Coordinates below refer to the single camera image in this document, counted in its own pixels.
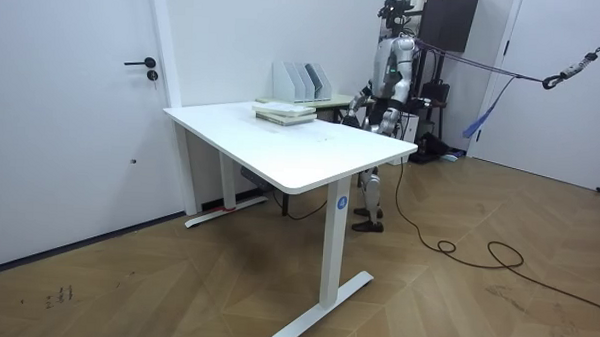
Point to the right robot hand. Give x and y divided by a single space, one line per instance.
351 121

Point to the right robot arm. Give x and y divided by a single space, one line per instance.
358 99

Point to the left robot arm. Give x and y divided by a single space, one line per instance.
402 67

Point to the pale green desk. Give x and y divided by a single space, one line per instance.
332 101

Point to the white box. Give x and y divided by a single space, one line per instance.
409 137

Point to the pale green book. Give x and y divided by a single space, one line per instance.
289 119

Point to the robot body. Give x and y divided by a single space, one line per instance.
383 66

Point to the white standing desk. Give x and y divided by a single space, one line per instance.
290 148

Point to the white file organizer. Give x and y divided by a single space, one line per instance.
295 83

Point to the robot legs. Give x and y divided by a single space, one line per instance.
372 191

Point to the black bag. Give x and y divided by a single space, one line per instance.
433 145

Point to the black equipment stand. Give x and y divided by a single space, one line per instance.
435 93

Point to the grey desk control box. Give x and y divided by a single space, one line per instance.
256 179

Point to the plain white door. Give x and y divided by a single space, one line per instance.
557 112

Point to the dark wall cabinet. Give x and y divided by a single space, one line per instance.
447 21

